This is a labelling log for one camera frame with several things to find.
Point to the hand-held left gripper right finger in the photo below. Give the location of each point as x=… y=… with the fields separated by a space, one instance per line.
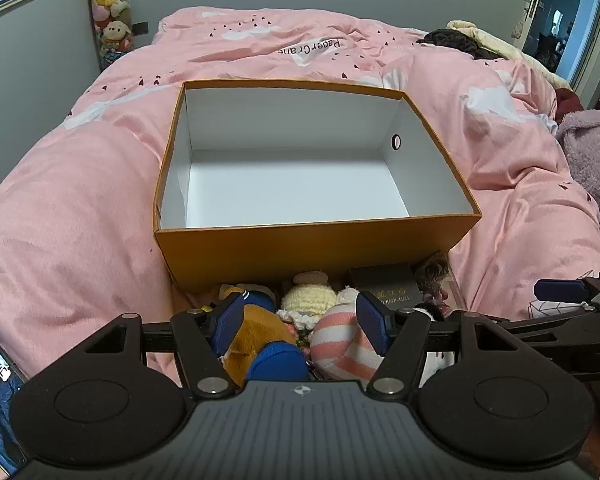
x=374 y=324

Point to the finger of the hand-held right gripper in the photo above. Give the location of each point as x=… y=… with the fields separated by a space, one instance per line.
x=545 y=329
x=560 y=291

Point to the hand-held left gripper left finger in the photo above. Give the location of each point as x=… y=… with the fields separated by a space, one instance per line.
x=228 y=324

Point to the small yellow toy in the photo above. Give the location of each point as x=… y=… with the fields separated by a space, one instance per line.
x=206 y=308

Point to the blue brown duck plush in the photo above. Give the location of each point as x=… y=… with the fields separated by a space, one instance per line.
x=254 y=335

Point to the pink white striped plush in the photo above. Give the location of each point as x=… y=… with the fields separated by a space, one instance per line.
x=337 y=332

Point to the black box with gold print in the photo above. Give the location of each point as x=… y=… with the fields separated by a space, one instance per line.
x=380 y=280

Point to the cream crocheted doll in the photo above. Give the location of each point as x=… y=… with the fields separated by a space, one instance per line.
x=307 y=296

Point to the clear packet with dark item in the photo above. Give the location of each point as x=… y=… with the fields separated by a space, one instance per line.
x=436 y=272

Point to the orange cardboard box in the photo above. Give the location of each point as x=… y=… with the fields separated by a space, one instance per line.
x=300 y=180

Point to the purple fuzzy blanket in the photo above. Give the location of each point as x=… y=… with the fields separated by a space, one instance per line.
x=592 y=160

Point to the dark red cloth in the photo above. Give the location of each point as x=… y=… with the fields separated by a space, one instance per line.
x=570 y=102

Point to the pink printed duvet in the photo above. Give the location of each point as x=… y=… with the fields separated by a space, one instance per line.
x=70 y=220

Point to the cream blanket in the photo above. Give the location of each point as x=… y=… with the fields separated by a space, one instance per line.
x=510 y=45

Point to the white door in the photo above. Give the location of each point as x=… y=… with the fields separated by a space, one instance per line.
x=536 y=5

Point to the tall tube of plush toys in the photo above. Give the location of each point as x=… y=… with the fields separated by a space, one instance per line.
x=110 y=15

